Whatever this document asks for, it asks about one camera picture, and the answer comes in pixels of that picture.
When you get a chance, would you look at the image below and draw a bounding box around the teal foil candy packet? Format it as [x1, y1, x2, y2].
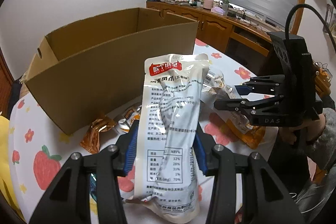
[89, 173, 97, 202]

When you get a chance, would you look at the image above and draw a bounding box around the white chicken feet snack bag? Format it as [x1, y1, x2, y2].
[134, 53, 210, 223]

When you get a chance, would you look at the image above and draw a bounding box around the silver orange snack pouch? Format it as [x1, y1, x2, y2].
[113, 103, 142, 134]

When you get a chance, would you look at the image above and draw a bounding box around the grey sleeve forearm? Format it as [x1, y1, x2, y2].
[303, 108, 335, 170]

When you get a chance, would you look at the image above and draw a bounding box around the right hand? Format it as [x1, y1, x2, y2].
[279, 114, 326, 144]

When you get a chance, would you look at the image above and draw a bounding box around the orange clear snack bag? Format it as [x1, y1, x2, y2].
[201, 68, 265, 149]

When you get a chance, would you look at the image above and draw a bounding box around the wooden sideboard cabinet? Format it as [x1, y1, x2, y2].
[146, 1, 283, 76]

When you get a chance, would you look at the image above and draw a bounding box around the fruit print bed sheet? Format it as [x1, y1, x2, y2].
[8, 39, 278, 223]

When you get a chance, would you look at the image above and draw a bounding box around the yellow plush pillow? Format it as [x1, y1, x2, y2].
[0, 116, 25, 222]

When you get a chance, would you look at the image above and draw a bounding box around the copper foil snack packet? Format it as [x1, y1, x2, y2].
[80, 115, 116, 154]

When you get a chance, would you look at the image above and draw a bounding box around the pink bottle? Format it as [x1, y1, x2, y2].
[203, 0, 214, 10]

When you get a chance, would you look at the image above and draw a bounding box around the brown cardboard box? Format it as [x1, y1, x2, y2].
[26, 8, 198, 134]

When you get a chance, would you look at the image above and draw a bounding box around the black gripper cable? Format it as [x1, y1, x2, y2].
[285, 3, 336, 53]

